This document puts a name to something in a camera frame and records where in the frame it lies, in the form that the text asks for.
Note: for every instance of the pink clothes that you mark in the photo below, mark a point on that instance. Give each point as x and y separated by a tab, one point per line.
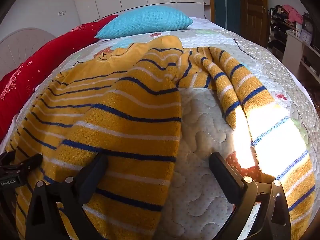
293	13

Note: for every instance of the teal glass door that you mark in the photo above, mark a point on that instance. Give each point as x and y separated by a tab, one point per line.
221	0

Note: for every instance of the black table clock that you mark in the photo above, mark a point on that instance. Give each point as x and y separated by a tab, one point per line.
308	26

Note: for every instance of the brown wooden door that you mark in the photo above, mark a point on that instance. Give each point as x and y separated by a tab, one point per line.
253	10

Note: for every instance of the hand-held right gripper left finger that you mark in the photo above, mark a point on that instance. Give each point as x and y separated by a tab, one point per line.
92	177

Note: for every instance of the white wall socket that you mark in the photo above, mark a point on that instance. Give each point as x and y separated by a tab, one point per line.
62	12

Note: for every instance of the yellow striped knit sweater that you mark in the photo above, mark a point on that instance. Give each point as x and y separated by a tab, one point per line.
125	120

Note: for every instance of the dark shelf rack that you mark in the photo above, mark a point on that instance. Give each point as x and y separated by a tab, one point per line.
277	30

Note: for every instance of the white fan-pattern headboard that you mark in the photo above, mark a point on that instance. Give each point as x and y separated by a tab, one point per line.
22	47

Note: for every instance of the turquoise knit pillow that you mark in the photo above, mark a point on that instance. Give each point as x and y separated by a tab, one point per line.
145	21

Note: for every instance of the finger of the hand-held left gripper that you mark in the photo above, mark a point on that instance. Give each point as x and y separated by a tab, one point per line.
30	163

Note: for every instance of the red floral pillow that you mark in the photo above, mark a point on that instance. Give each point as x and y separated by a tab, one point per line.
70	45
12	100

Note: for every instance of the white side shelf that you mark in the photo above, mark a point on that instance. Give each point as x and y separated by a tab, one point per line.
300	52

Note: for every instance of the patchwork quilted bedspread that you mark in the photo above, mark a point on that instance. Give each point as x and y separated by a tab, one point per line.
200	135

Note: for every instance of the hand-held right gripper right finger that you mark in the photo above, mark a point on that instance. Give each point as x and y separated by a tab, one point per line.
225	177

